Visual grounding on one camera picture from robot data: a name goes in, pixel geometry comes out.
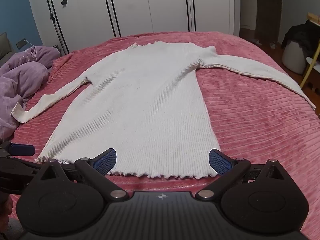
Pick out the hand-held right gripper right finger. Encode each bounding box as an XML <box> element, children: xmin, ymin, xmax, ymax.
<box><xmin>195</xmin><ymin>149</ymin><xmax>288</xmax><ymax>201</ymax></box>

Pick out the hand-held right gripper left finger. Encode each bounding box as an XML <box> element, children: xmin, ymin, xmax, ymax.
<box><xmin>37</xmin><ymin>148</ymin><xmax>129</xmax><ymax>202</ymax></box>

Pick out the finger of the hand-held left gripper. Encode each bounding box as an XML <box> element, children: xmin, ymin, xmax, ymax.
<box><xmin>7</xmin><ymin>142</ymin><xmax>36</xmax><ymax>156</ymax></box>

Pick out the white ribbed knit sweater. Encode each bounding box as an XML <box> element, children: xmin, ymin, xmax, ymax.
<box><xmin>10</xmin><ymin>41</ymin><xmax>317</xmax><ymax>180</ymax></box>

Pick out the pink ribbed bedspread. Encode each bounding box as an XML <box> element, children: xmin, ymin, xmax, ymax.
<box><xmin>11</xmin><ymin>31</ymin><xmax>320</xmax><ymax>240</ymax></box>

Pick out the purple fleece blanket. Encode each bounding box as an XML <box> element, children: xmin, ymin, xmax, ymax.
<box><xmin>0</xmin><ymin>45</ymin><xmax>61</xmax><ymax>140</ymax></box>

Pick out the grey pillow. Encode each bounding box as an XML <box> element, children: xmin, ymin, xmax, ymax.
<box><xmin>0</xmin><ymin>32</ymin><xmax>14</xmax><ymax>67</ymax></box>

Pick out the white laundry basket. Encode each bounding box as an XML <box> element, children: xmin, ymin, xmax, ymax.
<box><xmin>282</xmin><ymin>39</ymin><xmax>310</xmax><ymax>75</ymax></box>

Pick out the black garment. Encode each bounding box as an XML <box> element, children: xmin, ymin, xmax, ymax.
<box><xmin>281</xmin><ymin>20</ymin><xmax>320</xmax><ymax>63</ymax></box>

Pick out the white wardrobe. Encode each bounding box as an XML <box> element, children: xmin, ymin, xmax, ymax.
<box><xmin>25</xmin><ymin>0</ymin><xmax>242</xmax><ymax>55</ymax></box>

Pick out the dark brown door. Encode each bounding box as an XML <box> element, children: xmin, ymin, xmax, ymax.
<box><xmin>255</xmin><ymin>0</ymin><xmax>283</xmax><ymax>44</ymax></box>

